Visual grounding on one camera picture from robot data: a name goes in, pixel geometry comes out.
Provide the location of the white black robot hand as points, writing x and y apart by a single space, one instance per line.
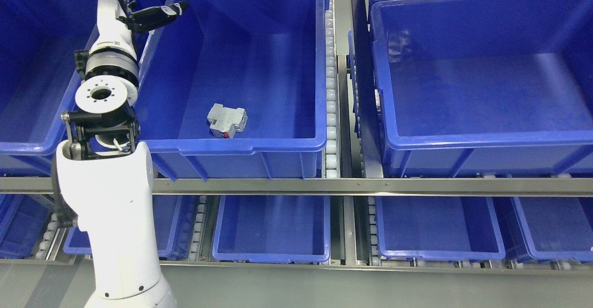
117 23

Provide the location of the grey circuit breaker red switch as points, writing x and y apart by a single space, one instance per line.
225 122

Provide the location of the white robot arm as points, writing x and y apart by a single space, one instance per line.
106 177

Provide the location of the blue bin left upper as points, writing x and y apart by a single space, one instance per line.
38 77

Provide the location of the blue bin centre upper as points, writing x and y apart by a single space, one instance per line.
265 56

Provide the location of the blue bin left lower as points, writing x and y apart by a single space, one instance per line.
174 222

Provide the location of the white roller track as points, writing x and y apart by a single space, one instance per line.
331 149

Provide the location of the blue bin centre lower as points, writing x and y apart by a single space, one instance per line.
273 229

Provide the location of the blue bin right upper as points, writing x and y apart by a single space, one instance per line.
484 87

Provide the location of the blue bin far right lower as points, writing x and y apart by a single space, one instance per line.
548 229

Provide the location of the metal shelf rail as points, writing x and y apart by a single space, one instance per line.
449 187

